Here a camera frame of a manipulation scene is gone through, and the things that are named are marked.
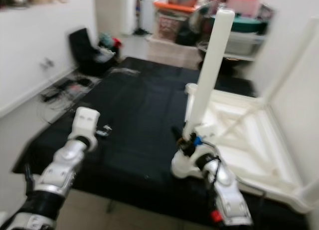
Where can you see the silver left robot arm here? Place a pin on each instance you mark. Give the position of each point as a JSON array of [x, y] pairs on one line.
[[65, 170]]

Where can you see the black tablecloth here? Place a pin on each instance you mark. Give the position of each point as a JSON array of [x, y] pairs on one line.
[[139, 110]]

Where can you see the clear tape patch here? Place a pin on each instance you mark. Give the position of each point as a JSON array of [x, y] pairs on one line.
[[127, 71]]

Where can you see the white plastic table top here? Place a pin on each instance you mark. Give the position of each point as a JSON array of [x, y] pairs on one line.
[[254, 135]]

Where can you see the white plastic bag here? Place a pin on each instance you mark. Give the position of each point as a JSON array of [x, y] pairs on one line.
[[104, 54]]

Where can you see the beige cloth covered bench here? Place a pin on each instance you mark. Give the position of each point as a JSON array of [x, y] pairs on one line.
[[172, 53]]

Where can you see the black folding chair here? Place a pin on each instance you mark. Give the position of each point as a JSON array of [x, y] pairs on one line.
[[79, 45]]

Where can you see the red stuffed toy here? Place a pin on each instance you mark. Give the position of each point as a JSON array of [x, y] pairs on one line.
[[117, 42]]

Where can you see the black wok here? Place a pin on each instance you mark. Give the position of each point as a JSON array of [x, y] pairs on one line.
[[234, 63]]

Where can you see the green stuffed toy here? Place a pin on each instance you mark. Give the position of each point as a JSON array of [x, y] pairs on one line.
[[105, 39]]

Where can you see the dark green slippers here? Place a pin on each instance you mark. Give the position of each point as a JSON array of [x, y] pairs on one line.
[[139, 31]]

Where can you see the red printed carton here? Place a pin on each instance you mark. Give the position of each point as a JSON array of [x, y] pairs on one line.
[[167, 26]]

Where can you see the black bag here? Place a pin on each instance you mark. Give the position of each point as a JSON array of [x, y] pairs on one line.
[[199, 28]]

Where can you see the clear plastic storage box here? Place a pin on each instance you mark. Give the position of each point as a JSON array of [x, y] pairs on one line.
[[246, 44]]

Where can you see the orange lidded storage box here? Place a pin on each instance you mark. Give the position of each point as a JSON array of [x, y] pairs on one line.
[[174, 5]]

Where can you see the green pot with lid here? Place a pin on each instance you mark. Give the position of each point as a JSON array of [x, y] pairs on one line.
[[249, 24]]

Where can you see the pink box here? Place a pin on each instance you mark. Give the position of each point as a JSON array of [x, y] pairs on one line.
[[244, 5]]

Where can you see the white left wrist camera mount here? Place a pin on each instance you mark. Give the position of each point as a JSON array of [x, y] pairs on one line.
[[85, 121]]

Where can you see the black wall charger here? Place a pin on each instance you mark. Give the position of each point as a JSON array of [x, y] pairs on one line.
[[48, 63]]

